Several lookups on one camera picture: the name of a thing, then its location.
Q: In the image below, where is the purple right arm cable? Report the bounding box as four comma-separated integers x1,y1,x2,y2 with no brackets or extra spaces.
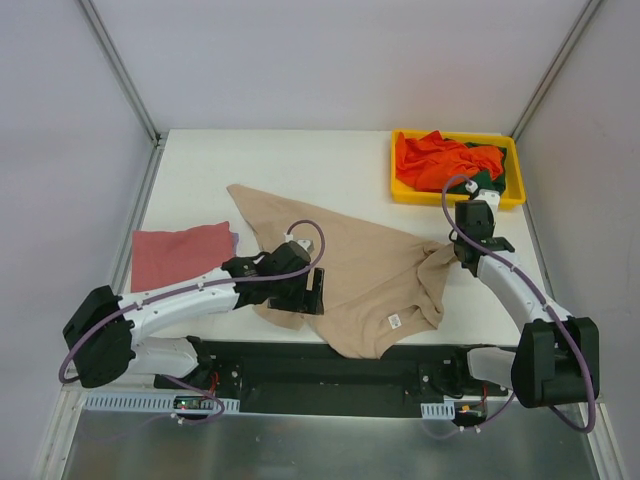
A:
440,174,600,432

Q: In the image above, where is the aluminium frame post right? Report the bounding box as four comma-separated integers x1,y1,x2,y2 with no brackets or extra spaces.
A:
510,0,606,141

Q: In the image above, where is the perforated cable tray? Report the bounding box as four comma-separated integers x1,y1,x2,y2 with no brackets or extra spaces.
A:
84,392,240,415
420,400,456,421

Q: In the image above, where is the aluminium frame post left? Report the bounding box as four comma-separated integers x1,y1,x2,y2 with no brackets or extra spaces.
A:
74,0,162,146

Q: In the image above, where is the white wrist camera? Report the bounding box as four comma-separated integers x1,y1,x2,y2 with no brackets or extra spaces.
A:
284,233,314,254
465,180,501,213

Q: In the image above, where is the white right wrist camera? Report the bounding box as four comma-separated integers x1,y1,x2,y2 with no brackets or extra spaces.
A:
465,180,501,213

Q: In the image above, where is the green t shirt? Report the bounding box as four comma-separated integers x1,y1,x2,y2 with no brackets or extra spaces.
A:
464,142,508,195

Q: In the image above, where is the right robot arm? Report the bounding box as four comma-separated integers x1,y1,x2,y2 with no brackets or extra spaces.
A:
450,199,600,409

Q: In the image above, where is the folded red t shirt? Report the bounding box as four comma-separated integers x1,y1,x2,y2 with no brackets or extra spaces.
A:
130,222,234,292

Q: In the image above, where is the right perforated cable tray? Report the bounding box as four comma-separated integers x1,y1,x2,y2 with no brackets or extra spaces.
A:
420,400,456,421

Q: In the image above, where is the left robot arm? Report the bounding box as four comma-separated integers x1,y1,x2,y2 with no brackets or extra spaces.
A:
63,240,324,391

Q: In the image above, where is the left perforated cable tray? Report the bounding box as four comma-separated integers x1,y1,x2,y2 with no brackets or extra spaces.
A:
84,392,240,415

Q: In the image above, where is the aluminium frame post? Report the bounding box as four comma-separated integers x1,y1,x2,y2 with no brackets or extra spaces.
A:
74,0,162,146
510,0,606,141

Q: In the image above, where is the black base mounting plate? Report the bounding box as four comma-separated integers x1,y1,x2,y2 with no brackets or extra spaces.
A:
149,335,521,419

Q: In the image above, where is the folded purple t shirt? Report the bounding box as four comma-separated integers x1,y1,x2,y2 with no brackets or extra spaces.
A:
230,232,239,254

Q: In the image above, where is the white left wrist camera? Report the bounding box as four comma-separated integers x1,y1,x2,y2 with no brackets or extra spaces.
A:
284,233,314,254

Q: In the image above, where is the aluminium frame rail left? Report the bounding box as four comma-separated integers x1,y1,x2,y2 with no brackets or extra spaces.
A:
64,142,166,391

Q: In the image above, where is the yellow plastic bin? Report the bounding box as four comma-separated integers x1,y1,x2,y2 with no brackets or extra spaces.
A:
390,129,526,210

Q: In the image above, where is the orange t shirt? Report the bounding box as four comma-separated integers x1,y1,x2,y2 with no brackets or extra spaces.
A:
394,131,500,193

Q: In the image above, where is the beige t shirt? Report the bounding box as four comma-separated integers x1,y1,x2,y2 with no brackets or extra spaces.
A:
227,184,456,359

